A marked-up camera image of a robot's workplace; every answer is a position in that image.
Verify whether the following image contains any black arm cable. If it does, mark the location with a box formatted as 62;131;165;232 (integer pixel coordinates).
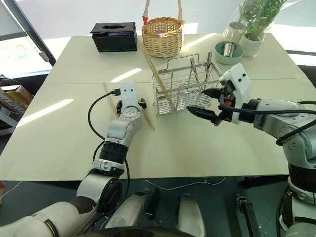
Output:
88;88;131;213
218;92;316;146

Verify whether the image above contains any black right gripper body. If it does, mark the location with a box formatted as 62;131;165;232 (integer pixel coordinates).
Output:
211;80;236;127

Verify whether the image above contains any black tissue box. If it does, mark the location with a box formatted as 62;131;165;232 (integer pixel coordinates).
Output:
89;22;138;53

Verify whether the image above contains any clear plastic plant wrap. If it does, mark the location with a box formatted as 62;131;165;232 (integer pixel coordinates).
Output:
221;0;289;58

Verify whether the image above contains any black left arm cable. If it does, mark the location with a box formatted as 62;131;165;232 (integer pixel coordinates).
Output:
88;88;131;213

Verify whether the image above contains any black slanted stand pole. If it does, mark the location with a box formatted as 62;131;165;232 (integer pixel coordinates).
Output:
6;0;57;67

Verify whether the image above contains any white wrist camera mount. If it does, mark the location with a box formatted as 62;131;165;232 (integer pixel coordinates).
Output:
119;83;139;110
219;63;252;124

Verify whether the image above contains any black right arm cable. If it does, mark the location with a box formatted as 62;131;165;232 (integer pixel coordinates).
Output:
218;92;316;146

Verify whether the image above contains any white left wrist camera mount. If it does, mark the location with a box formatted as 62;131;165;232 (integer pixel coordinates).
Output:
119;83;139;110

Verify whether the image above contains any metal wire basket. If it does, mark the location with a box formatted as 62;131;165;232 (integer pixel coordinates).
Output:
153;53;224;118

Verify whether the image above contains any metal cup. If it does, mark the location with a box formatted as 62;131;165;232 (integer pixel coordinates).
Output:
222;41;237;58

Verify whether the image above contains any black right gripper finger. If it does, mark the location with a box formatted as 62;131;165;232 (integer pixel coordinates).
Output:
186;106;221;125
200;87;224;100

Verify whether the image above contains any purple yellow small item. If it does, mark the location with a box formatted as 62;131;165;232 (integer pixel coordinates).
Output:
155;29;174;38

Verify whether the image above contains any metal spoon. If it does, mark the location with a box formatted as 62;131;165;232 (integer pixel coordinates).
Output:
204;50;213;83

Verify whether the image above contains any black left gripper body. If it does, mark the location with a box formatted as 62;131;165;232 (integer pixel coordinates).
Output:
116;98;147;115

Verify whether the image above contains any wicker basket with handle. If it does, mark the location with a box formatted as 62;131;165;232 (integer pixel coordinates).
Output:
141;0;186;59

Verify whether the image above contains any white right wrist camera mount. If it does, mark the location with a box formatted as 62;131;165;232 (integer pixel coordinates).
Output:
219;63;252;124

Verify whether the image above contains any thin white floor cable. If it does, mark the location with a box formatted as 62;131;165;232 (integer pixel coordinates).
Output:
145;177;226;191

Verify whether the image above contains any brown cardboard box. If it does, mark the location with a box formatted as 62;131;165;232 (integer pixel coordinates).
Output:
0;84;35;117

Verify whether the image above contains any green bowl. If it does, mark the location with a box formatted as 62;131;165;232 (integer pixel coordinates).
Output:
214;40;245;66

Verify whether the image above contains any wooden chopstick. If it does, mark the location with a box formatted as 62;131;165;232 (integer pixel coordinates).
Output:
103;82;119;119
141;43;177;112
142;111;156;131

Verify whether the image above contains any metal cutlery piece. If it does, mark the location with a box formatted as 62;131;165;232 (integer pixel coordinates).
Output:
188;57;201;82

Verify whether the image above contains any white robot leg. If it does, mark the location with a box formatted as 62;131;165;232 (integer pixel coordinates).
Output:
177;194;207;237
104;189;160;231

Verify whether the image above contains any green plant in white pot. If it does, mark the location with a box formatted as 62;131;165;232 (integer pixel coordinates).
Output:
240;0;288;58
228;0;257;43

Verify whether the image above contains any black strap frame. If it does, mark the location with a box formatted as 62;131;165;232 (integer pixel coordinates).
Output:
236;195;260;237

